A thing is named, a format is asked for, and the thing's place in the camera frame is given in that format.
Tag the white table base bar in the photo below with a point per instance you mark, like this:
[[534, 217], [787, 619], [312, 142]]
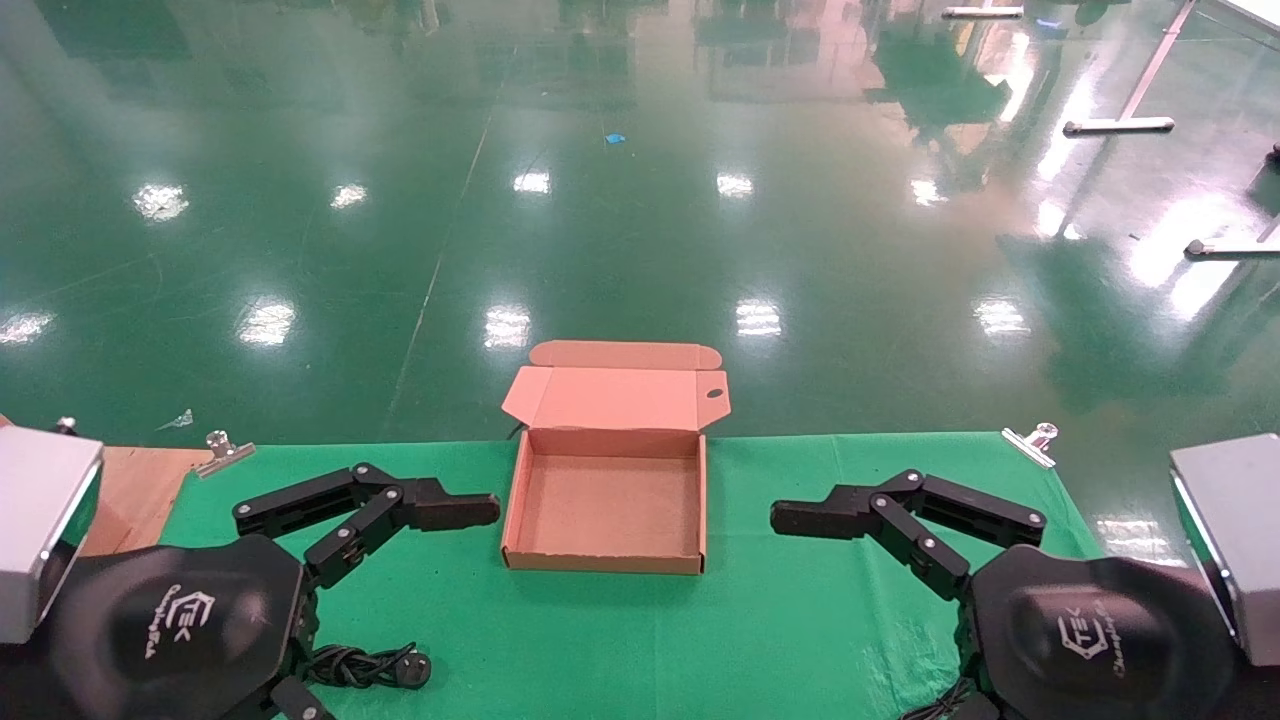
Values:
[[1230, 248]]

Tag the white table frame leg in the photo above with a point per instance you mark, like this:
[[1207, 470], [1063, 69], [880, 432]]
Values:
[[1120, 125]]

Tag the green table cloth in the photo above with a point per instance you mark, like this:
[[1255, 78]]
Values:
[[760, 640]]

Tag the clear plastic scrap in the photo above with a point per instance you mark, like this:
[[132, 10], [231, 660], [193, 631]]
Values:
[[178, 420]]

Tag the short white floor bar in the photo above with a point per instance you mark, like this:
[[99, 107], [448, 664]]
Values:
[[982, 12]]

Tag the silver binder clip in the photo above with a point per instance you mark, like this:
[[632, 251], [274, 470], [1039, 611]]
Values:
[[1030, 445], [222, 455], [66, 426]]

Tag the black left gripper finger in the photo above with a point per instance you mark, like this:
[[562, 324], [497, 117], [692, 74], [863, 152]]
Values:
[[440, 505], [300, 702]]

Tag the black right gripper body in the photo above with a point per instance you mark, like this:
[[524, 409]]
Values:
[[1090, 640]]

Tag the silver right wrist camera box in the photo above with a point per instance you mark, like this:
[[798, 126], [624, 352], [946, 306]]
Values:
[[1235, 540]]

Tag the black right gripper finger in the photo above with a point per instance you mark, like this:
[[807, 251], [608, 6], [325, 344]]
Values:
[[820, 518], [973, 708]]

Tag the open brown cardboard box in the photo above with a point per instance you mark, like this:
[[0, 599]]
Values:
[[610, 505]]

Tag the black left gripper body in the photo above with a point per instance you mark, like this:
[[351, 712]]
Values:
[[170, 630]]

